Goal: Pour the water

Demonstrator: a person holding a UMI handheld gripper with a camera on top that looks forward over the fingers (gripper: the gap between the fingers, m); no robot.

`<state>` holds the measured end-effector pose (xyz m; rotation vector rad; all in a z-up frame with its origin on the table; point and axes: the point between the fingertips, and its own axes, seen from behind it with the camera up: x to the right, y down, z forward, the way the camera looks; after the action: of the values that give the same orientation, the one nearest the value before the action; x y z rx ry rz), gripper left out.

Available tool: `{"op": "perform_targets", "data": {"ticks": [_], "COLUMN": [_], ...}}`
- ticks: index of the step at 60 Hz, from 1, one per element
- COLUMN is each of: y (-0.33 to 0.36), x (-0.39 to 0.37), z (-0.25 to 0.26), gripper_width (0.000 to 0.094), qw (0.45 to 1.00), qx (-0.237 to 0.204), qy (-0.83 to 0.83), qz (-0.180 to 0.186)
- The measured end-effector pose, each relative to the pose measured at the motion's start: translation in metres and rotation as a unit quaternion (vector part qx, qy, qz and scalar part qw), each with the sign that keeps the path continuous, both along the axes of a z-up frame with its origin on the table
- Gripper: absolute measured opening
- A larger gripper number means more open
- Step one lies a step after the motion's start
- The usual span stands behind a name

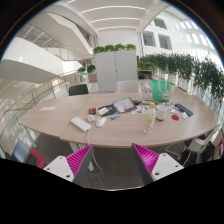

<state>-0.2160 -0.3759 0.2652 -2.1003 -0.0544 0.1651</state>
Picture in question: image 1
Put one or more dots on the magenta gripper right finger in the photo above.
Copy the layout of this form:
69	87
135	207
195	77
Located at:
153	166

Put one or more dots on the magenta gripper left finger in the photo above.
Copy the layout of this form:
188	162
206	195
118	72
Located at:
74	167

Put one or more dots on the clear plastic water bottle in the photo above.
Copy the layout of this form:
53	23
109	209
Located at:
150	118

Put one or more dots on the white power strip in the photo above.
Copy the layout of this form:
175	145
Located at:
82	125

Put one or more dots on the white computer mouse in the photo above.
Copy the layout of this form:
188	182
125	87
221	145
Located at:
100	122

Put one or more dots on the small white adapter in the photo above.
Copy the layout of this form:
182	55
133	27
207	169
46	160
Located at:
90	118

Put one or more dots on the red round coaster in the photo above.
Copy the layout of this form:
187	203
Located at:
175	117

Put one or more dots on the red and blue chair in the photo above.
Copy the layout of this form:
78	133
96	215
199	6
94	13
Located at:
22	154

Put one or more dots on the white mug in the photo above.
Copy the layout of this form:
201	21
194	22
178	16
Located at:
161	112

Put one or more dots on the red black small device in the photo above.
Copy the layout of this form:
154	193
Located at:
92	111

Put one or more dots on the blue marker pen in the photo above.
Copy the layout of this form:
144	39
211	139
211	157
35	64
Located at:
115	116

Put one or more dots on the white paper sheet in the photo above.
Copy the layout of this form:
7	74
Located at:
48	108

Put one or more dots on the black smartphone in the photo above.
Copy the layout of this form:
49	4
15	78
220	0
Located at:
184	109

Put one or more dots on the white chair right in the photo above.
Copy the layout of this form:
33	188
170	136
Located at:
198	144

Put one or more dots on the open notebook with papers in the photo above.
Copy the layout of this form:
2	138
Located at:
121	105

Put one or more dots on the clear glass jar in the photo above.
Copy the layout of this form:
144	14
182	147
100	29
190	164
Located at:
146	90

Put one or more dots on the green bag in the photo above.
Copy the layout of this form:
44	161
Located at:
160	90

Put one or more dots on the black office chair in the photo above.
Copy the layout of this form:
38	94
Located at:
78	90

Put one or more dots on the green plant hedge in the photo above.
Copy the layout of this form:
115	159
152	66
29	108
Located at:
204	72

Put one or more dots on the white cabinet with plants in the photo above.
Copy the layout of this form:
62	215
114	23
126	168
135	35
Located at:
113	66

